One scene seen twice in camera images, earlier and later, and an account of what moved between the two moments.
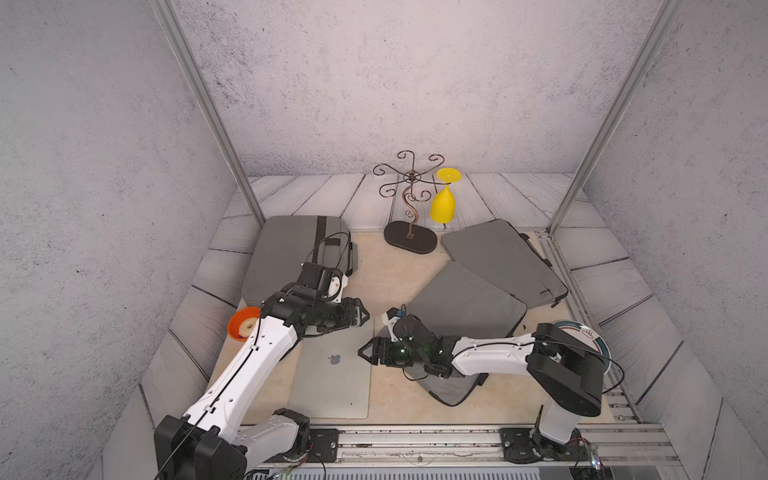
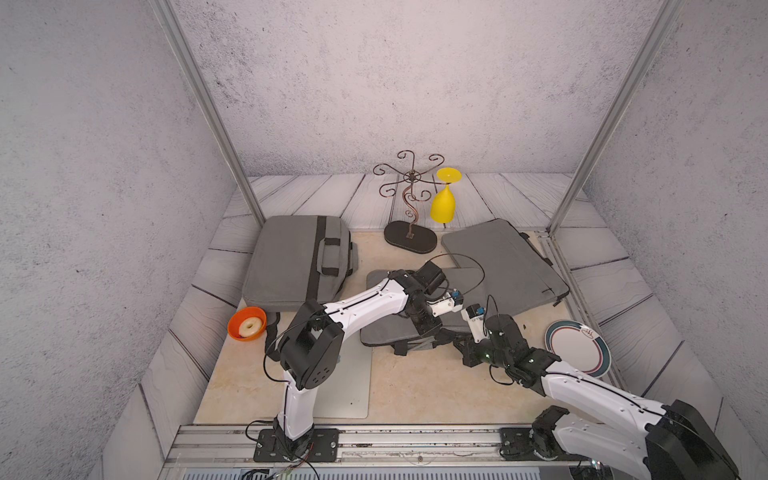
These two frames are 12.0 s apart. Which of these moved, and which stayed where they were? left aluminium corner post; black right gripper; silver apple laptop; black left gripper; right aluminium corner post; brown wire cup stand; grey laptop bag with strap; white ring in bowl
Moved: black right gripper; black left gripper
Stayed: grey laptop bag with strap; right aluminium corner post; silver apple laptop; left aluminium corner post; brown wire cup stand; white ring in bowl
